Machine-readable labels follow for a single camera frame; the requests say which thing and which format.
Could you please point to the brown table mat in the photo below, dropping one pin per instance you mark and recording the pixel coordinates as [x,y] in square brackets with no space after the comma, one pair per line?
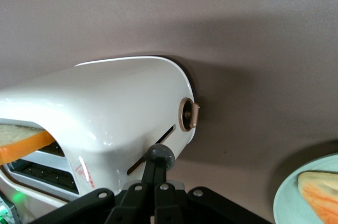
[185,10]

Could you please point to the white two-slot toaster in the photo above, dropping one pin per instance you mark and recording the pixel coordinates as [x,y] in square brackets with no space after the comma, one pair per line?
[105,102]

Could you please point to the triangular golden pastry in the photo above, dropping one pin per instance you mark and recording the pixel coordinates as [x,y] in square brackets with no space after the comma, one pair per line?
[322,195]

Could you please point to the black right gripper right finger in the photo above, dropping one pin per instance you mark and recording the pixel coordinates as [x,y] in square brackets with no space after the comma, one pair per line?
[166,197]

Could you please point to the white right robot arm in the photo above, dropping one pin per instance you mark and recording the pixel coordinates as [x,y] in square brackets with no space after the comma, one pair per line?
[6,210]

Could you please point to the toast slice with orange crust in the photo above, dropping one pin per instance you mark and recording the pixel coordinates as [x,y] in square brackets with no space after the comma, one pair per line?
[23,142]

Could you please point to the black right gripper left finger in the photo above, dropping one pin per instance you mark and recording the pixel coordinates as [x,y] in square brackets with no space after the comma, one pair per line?
[136,195]

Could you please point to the grey toaster lever knob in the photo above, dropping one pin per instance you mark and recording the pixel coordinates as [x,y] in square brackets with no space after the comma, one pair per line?
[169,155]

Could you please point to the pale green round plate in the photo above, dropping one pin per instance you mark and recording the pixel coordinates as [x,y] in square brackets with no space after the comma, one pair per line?
[286,197]

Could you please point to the copper toaster dial knob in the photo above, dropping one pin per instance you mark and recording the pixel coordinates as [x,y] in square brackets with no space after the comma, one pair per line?
[195,115]

